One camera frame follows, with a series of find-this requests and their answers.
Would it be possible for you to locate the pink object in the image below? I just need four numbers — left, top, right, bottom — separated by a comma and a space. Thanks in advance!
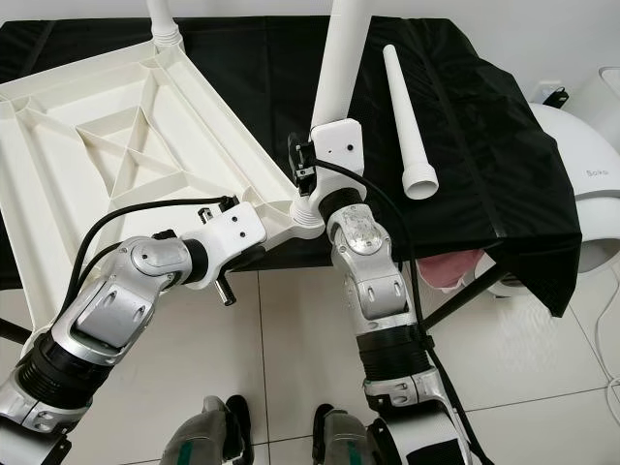
418, 250, 485, 290

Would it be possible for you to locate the grey robot left leg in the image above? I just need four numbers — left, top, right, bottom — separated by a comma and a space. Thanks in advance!
160, 395, 253, 465

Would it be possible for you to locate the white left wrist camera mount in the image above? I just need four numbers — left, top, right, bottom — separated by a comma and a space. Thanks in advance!
189, 201, 267, 287

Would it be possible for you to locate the black metal table leg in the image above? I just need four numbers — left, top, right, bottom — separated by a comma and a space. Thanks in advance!
424, 266, 510, 330
0, 320, 32, 345

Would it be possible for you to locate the grey robot right leg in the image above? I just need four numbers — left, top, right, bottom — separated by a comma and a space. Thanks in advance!
310, 405, 384, 465

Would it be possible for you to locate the black tablecloth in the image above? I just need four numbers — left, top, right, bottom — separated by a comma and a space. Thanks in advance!
0, 15, 584, 319

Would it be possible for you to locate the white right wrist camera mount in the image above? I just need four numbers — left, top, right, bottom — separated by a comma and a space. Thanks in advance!
305, 119, 364, 216

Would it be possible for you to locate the white plastic table top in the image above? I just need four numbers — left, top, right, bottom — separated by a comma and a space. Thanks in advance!
0, 41, 326, 335

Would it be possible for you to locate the white floor cable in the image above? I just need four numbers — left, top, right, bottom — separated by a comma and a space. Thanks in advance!
586, 281, 620, 408

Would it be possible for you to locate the white plastic table leg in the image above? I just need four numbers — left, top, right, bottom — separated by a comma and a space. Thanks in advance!
383, 44, 442, 202
147, 0, 185, 49
291, 0, 369, 229

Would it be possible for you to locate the grey robot leg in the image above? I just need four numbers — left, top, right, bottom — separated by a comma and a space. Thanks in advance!
310, 405, 384, 465
160, 395, 253, 465

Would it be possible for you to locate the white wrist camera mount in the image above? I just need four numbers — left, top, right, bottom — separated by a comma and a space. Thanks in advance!
189, 201, 267, 287
305, 119, 364, 216

